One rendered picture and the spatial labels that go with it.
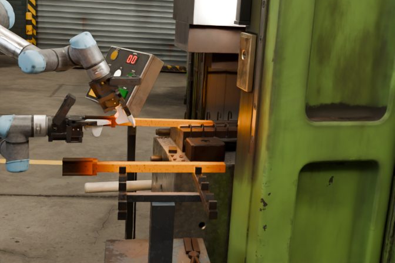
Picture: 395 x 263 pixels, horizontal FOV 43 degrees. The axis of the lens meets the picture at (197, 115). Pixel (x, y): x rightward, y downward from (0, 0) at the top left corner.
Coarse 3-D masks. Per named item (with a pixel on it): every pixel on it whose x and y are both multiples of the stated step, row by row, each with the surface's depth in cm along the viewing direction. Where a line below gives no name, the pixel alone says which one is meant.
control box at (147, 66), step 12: (120, 48) 237; (108, 60) 240; (120, 60) 233; (144, 60) 221; (156, 60) 221; (120, 72) 229; (132, 72) 223; (144, 72) 219; (156, 72) 223; (144, 84) 220; (132, 96) 217; (144, 96) 221; (132, 108) 218
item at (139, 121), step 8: (112, 120) 176; (136, 120) 179; (144, 120) 180; (152, 120) 181; (160, 120) 182; (168, 120) 183; (176, 120) 184; (184, 120) 185; (192, 120) 186; (200, 120) 187; (208, 120) 189
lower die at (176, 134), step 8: (216, 120) 201; (224, 120) 198; (232, 120) 199; (176, 128) 188; (184, 128) 182; (192, 128) 183; (200, 128) 184; (208, 128) 184; (224, 128) 186; (232, 128) 186; (176, 136) 188; (184, 136) 178; (192, 136) 179; (200, 136) 180; (208, 136) 181; (216, 136) 182; (224, 136) 183; (232, 136) 183; (176, 144) 188
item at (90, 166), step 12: (72, 168) 139; (84, 168) 139; (96, 168) 138; (108, 168) 139; (132, 168) 140; (144, 168) 141; (156, 168) 142; (168, 168) 142; (180, 168) 143; (192, 168) 143; (204, 168) 144; (216, 168) 144
